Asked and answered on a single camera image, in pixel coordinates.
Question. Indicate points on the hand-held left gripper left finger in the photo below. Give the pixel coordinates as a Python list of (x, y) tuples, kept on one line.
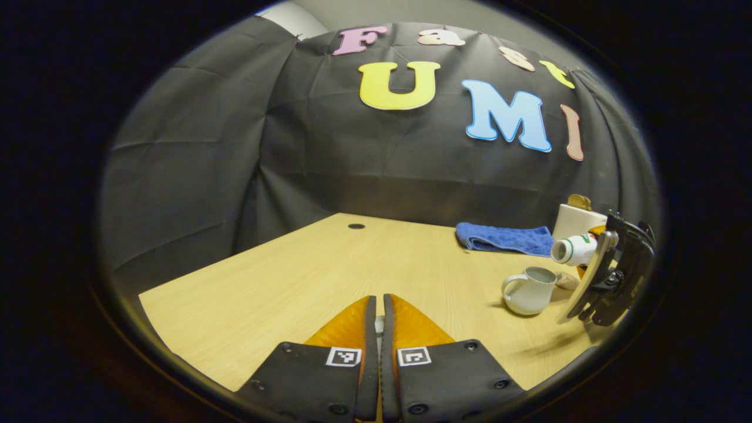
[(308, 376)]

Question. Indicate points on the white toaster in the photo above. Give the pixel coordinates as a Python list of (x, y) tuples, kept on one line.
[(573, 222)]

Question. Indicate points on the round coaster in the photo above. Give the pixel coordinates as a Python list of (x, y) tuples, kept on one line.
[(567, 282)]

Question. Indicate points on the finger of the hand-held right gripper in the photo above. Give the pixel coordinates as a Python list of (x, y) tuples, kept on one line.
[(583, 272), (597, 230)]

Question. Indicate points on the black backdrop cloth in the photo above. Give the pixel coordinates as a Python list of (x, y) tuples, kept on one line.
[(205, 147)]

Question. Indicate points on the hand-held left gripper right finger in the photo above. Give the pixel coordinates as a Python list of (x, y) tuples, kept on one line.
[(452, 376)]

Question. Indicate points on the blue folded towel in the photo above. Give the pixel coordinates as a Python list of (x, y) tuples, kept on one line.
[(505, 238)]

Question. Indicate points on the white teacup lid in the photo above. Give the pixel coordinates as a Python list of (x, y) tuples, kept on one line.
[(380, 324)]

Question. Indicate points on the brown toast slice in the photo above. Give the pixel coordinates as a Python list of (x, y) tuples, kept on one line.
[(580, 202)]

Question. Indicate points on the white plastic water bottle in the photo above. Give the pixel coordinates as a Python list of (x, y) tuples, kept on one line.
[(578, 249)]

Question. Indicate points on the white teacup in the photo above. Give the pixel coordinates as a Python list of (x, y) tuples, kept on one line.
[(529, 296)]

